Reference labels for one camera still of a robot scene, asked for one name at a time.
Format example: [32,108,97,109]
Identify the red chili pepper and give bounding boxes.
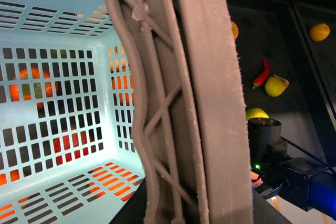
[253,58,270,89]

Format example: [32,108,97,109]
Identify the yellow pear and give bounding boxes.
[265,75,289,97]

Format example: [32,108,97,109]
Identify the teal plastic shopping basket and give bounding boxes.
[1,0,144,223]

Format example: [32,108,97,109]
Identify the orange persimmon with leaf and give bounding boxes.
[9,67,59,110]

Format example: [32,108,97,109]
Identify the red pomegranate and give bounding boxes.
[52,131,94,165]

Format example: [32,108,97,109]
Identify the bright green apple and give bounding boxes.
[246,108,269,121]

